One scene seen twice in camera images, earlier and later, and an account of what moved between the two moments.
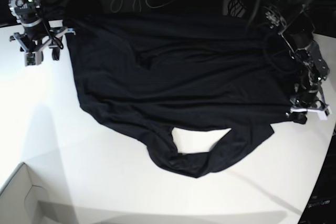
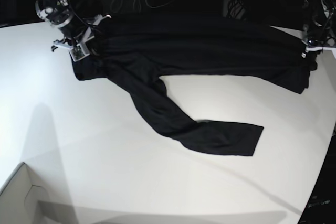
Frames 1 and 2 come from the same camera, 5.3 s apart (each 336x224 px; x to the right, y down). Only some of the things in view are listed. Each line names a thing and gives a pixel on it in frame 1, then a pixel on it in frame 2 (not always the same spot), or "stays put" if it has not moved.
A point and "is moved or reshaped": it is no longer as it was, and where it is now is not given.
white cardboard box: (20, 198) stays put
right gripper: (315, 103) → (312, 44)
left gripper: (35, 41) → (87, 35)
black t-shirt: (149, 73) is moved or reshaped
